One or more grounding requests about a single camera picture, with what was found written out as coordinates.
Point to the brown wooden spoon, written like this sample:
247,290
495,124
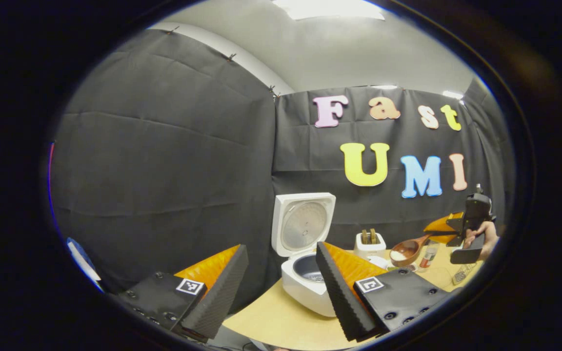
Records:
405,251

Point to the clear plastic bottle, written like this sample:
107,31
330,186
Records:
427,258

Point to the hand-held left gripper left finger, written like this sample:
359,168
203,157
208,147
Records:
217,297

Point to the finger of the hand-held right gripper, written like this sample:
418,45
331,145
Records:
442,226

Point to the brown bread slice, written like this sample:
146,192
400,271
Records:
365,236
373,236

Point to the white toaster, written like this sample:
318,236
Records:
371,249

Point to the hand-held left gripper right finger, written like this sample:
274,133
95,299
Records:
342,302

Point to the white rice cooker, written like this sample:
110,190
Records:
300,287

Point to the ceiling light panel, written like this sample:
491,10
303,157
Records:
330,7

